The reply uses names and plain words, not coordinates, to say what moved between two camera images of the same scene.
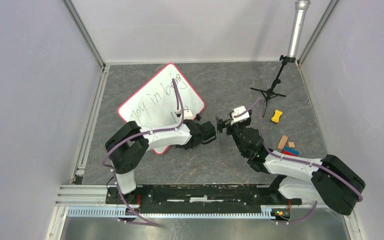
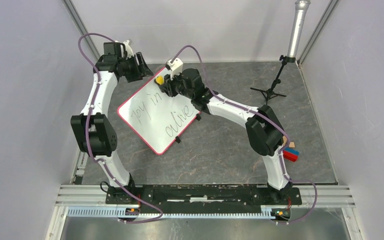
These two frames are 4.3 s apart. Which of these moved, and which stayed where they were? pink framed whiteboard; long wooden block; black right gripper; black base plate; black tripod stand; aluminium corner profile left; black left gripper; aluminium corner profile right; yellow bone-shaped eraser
Moved: black right gripper; yellow bone-shaped eraser; black left gripper
Stayed: black tripod stand; long wooden block; aluminium corner profile right; black base plate; pink framed whiteboard; aluminium corner profile left
